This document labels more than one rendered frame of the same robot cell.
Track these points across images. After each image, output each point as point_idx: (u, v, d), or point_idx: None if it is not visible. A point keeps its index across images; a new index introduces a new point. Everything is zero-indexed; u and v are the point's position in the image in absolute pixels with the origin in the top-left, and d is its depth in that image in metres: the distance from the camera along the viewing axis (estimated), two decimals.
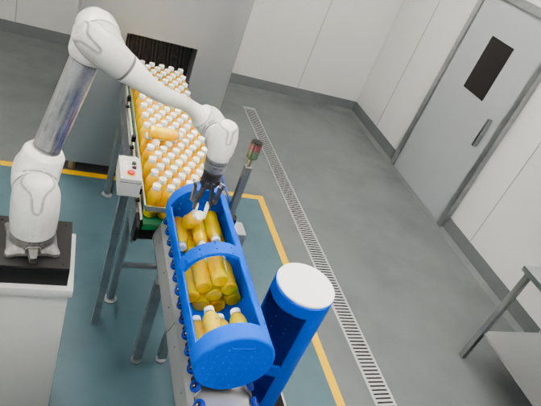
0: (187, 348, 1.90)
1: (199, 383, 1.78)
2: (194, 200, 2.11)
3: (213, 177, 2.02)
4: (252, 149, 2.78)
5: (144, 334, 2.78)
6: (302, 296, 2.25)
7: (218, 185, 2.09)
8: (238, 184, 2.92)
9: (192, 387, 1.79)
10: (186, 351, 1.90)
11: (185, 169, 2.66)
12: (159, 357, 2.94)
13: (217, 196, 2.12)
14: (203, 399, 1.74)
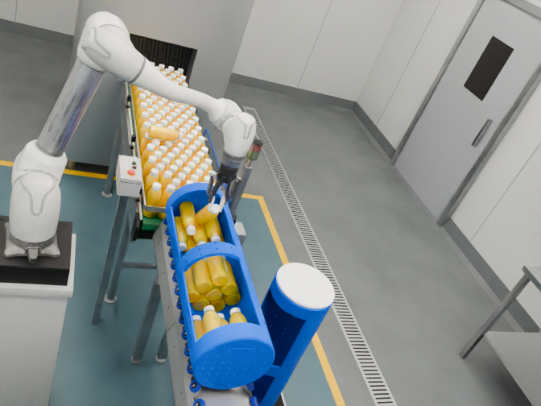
0: (187, 348, 1.90)
1: (199, 383, 1.78)
2: (211, 193, 2.11)
3: (230, 171, 2.02)
4: (252, 149, 2.78)
5: (144, 334, 2.78)
6: (302, 296, 2.25)
7: (235, 179, 2.09)
8: (238, 184, 2.92)
9: (192, 387, 1.79)
10: (186, 351, 1.90)
11: (185, 169, 2.66)
12: (159, 357, 2.94)
13: (233, 190, 2.12)
14: (203, 399, 1.74)
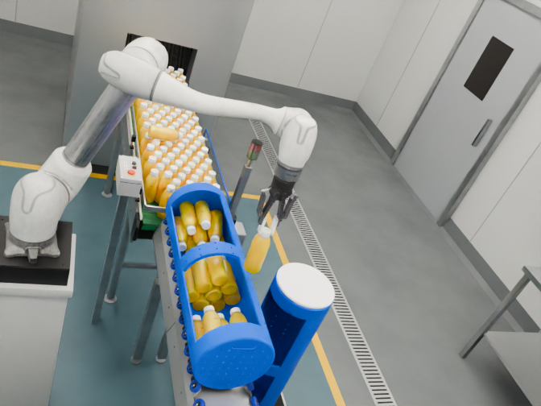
0: (187, 348, 1.90)
1: (199, 383, 1.78)
2: (262, 213, 1.78)
3: (286, 185, 1.70)
4: (252, 149, 2.78)
5: (144, 334, 2.78)
6: (302, 296, 2.25)
7: (290, 195, 1.76)
8: (238, 184, 2.92)
9: (192, 387, 1.79)
10: (186, 351, 1.90)
11: (185, 169, 2.66)
12: (159, 357, 2.94)
13: (288, 209, 1.79)
14: (203, 399, 1.74)
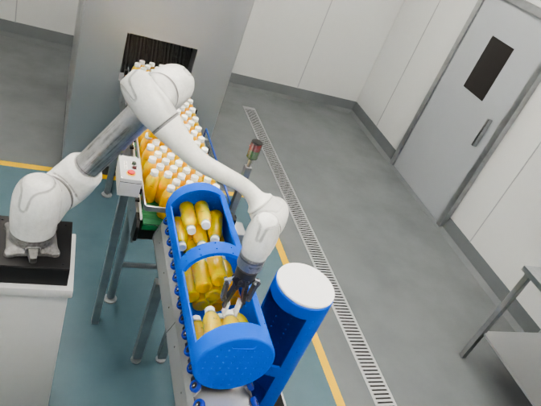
0: (187, 348, 1.90)
1: (199, 383, 1.78)
2: (225, 297, 1.81)
3: (249, 276, 1.73)
4: (252, 149, 2.78)
5: (144, 334, 2.78)
6: (302, 296, 2.25)
7: (253, 282, 1.79)
8: None
9: (192, 387, 1.79)
10: (186, 351, 1.90)
11: (185, 169, 2.66)
12: (159, 357, 2.94)
13: (251, 294, 1.82)
14: (203, 399, 1.74)
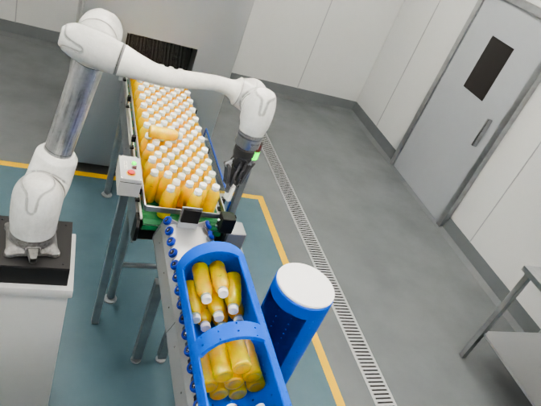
0: (187, 348, 1.90)
1: None
2: (229, 182, 1.89)
3: (249, 154, 1.80)
4: None
5: (144, 334, 2.78)
6: (302, 296, 2.25)
7: (249, 162, 1.87)
8: (238, 184, 2.92)
9: (194, 387, 1.78)
10: (187, 351, 1.89)
11: (185, 169, 2.66)
12: (159, 357, 2.94)
13: (245, 175, 1.90)
14: None
